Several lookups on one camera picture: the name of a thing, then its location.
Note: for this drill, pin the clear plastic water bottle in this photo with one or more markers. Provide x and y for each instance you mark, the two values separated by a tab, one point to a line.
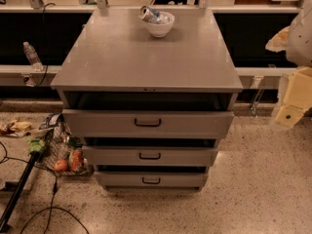
33	57

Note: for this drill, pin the bottom grey drawer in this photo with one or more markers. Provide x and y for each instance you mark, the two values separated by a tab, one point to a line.
150	180

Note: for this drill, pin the green sponge packet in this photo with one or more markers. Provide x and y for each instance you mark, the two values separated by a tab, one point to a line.
36	145

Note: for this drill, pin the red green fruit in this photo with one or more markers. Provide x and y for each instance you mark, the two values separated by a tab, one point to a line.
76	160

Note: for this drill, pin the black metal pole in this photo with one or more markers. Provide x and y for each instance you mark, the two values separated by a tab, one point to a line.
16	194

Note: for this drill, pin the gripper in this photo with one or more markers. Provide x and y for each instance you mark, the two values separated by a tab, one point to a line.
300	43

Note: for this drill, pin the middle grey drawer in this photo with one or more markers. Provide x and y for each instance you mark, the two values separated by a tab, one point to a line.
149	156

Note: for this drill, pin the top grey drawer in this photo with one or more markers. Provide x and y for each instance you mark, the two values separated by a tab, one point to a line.
148	124

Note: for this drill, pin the snack packets on floor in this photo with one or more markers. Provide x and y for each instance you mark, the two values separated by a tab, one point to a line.
15	128

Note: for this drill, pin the grey drawer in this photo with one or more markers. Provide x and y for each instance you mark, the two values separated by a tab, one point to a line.
148	124
149	156
150	180

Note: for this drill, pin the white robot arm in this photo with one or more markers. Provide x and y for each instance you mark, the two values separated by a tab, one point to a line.
295	39

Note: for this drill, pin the grey drawer cabinet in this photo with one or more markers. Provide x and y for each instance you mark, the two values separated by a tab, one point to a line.
116	65

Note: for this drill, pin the red apple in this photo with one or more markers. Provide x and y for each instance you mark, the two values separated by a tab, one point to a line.
60	165

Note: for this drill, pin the wire mesh basket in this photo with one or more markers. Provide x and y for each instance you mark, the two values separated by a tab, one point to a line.
59	144

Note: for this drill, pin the white ceramic bowl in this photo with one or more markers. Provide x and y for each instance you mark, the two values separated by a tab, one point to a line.
161	30

